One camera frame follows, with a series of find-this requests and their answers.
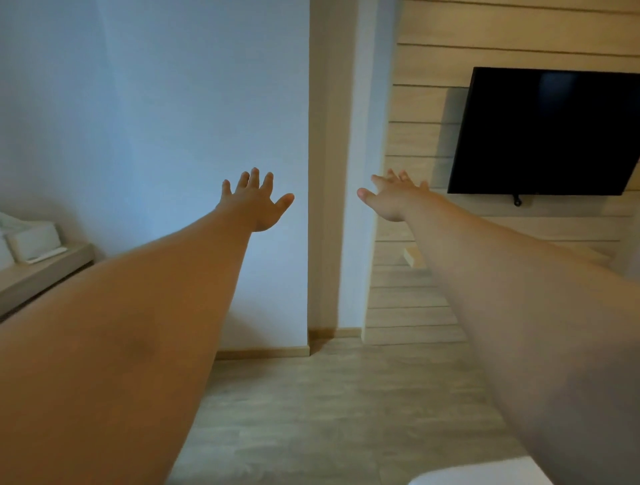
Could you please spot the small wooden wall ledge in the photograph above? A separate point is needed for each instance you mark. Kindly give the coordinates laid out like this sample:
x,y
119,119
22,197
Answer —
x,y
413,258

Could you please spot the person's right thumb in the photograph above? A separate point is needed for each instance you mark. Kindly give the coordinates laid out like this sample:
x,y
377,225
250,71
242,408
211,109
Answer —
x,y
367,196

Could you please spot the white bed sheet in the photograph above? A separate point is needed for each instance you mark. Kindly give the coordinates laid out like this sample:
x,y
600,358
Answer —
x,y
480,473

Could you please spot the person's right hand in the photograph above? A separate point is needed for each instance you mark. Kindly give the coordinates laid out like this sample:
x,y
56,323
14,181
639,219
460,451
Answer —
x,y
395,202

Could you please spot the person's right little finger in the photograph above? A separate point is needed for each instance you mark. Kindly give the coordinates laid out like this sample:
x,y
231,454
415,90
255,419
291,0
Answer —
x,y
424,186

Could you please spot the black wall-mounted television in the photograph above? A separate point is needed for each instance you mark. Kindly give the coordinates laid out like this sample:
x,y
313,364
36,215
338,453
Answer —
x,y
545,130

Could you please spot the person's left little finger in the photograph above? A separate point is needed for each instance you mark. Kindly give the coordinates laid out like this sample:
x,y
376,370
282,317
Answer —
x,y
226,188

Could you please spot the person's left hand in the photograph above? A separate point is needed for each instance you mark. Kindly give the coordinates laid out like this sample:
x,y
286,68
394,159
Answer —
x,y
252,210

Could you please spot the person's left middle finger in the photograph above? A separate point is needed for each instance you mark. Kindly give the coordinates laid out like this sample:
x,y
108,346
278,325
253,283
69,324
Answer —
x,y
254,178

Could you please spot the person's left forearm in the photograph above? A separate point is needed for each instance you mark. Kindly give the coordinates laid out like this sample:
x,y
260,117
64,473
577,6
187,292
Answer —
x,y
125,325

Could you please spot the light wooden shelf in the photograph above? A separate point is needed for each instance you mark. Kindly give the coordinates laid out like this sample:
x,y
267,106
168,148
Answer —
x,y
35,280

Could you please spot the white tissue box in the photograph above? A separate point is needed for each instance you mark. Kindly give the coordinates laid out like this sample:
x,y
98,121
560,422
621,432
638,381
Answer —
x,y
32,240

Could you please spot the person's right middle finger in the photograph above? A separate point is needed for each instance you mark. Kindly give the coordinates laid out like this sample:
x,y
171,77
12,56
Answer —
x,y
392,175

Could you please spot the person's left thumb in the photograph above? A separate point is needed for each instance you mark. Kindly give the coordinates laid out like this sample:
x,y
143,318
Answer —
x,y
284,202

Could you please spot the person's right forearm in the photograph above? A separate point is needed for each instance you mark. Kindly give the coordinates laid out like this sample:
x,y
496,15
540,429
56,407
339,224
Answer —
x,y
540,320

